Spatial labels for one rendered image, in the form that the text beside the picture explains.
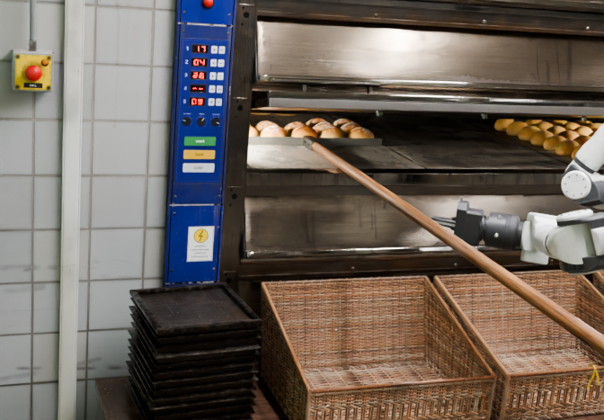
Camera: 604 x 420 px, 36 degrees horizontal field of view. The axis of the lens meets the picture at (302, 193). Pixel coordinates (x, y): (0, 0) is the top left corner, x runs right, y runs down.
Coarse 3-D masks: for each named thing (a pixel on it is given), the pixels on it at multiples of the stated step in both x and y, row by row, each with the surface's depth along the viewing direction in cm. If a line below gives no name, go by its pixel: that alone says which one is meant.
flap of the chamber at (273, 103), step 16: (400, 112) 278; (416, 112) 276; (432, 112) 274; (448, 112) 273; (464, 112) 271; (480, 112) 270; (496, 112) 270; (512, 112) 272; (528, 112) 274; (544, 112) 275; (560, 112) 277; (576, 112) 279; (592, 112) 281
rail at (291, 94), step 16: (272, 96) 247; (288, 96) 248; (304, 96) 250; (320, 96) 251; (336, 96) 253; (352, 96) 254; (368, 96) 256; (384, 96) 258; (400, 96) 259; (416, 96) 261; (432, 96) 263; (448, 96) 264
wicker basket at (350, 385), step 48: (288, 288) 275; (336, 288) 281; (384, 288) 286; (432, 288) 285; (288, 336) 252; (336, 336) 281; (384, 336) 286; (432, 336) 286; (288, 384) 250; (336, 384) 270; (384, 384) 241; (432, 384) 245; (480, 384) 250
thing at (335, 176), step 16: (256, 176) 267; (272, 176) 268; (288, 176) 270; (304, 176) 272; (320, 176) 273; (336, 176) 275; (384, 176) 280; (400, 176) 282; (416, 176) 284; (432, 176) 286; (448, 176) 287; (464, 176) 289; (480, 176) 291; (496, 176) 293; (512, 176) 295; (528, 176) 297; (544, 176) 299; (560, 176) 301
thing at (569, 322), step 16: (320, 144) 298; (336, 160) 281; (352, 176) 268; (368, 176) 261; (384, 192) 247; (400, 208) 237; (432, 224) 221; (448, 240) 212; (464, 256) 206; (480, 256) 200; (496, 272) 192; (512, 288) 186; (528, 288) 182; (544, 304) 176; (560, 320) 171; (576, 320) 168; (576, 336) 166; (592, 336) 162
